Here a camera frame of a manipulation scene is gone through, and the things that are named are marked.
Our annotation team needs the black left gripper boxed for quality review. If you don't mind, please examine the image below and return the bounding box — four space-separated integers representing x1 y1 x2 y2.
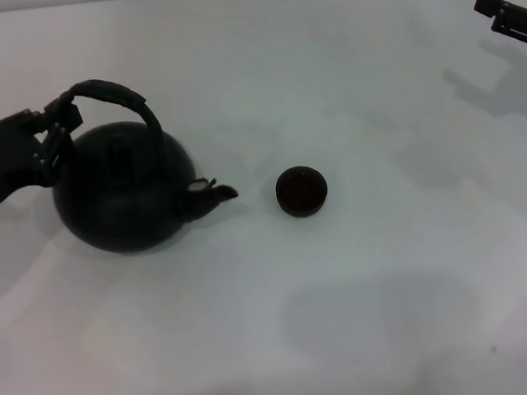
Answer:
0 93 94 230

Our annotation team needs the small dark teacup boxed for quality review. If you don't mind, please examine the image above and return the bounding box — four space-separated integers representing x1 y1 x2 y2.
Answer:
273 163 333 221

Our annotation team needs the black round teapot with handle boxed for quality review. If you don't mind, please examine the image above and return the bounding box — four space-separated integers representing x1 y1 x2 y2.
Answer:
42 66 245 261

